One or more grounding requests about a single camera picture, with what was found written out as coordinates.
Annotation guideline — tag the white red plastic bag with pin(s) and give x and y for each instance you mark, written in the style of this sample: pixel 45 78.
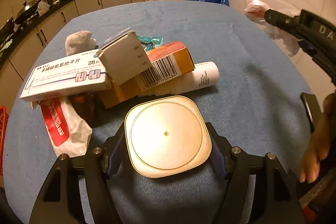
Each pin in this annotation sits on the white red plastic bag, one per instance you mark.
pixel 68 132

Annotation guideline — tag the black wok with lid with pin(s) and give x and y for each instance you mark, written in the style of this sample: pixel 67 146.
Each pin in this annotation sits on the black wok with lid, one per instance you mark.
pixel 31 8

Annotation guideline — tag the white tissue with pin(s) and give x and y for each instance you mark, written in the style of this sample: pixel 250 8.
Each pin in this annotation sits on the white tissue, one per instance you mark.
pixel 79 42

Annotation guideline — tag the brown foil wrapper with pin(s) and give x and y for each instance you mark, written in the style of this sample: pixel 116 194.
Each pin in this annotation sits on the brown foil wrapper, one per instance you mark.
pixel 84 105

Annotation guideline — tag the teal wet wipe packet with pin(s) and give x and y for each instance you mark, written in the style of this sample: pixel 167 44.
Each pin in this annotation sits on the teal wet wipe packet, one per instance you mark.
pixel 150 43

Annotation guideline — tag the red plastic basket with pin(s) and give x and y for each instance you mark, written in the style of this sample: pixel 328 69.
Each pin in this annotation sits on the red plastic basket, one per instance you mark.
pixel 3 125

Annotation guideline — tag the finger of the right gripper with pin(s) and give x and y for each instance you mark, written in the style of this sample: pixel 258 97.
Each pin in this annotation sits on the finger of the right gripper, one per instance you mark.
pixel 282 21

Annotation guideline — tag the person's right hand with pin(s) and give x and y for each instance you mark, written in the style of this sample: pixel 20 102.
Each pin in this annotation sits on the person's right hand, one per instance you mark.
pixel 320 142

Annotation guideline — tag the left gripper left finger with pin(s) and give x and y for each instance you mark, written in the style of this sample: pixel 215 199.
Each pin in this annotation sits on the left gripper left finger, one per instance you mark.
pixel 100 164

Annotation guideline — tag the square cream plastic lid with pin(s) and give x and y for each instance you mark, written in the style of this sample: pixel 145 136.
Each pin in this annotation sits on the square cream plastic lid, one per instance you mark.
pixel 166 136

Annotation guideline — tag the small white cardboard box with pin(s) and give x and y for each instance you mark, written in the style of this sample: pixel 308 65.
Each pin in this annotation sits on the small white cardboard box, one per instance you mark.
pixel 123 56

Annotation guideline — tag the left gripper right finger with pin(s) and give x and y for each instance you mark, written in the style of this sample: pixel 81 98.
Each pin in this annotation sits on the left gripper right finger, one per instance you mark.
pixel 234 169

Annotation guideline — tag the black frying pan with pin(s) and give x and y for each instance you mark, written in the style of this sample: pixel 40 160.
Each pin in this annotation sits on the black frying pan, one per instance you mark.
pixel 7 29

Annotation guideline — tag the white cylindrical bottle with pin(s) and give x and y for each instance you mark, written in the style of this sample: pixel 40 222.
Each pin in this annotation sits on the white cylindrical bottle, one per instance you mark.
pixel 204 75

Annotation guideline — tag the green dish cloth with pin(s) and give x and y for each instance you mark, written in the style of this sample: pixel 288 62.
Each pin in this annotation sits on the green dish cloth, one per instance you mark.
pixel 5 46

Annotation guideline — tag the long white medicine box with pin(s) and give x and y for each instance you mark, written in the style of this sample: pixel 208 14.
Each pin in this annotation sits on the long white medicine box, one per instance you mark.
pixel 74 74

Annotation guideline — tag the clear plastic bag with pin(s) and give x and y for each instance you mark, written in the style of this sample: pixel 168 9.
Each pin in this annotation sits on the clear plastic bag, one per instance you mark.
pixel 255 10

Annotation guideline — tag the orange medicine box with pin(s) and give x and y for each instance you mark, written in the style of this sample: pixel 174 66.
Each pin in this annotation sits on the orange medicine box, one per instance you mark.
pixel 167 62

